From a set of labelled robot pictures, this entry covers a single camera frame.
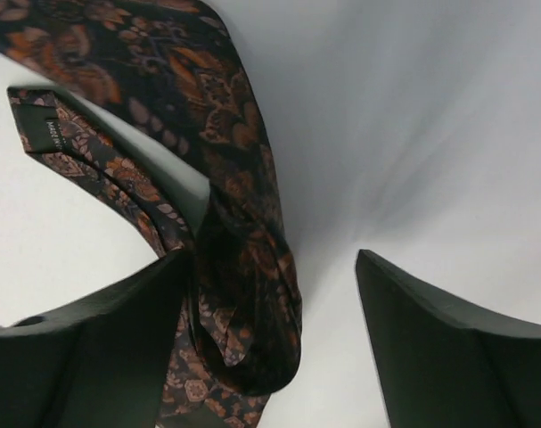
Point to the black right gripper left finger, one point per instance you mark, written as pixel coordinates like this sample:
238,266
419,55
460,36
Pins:
100,361

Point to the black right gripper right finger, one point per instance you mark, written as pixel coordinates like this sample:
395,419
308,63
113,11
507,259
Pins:
443,361

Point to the dark brown paisley tie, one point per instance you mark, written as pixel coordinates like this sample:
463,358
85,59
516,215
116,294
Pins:
170,69

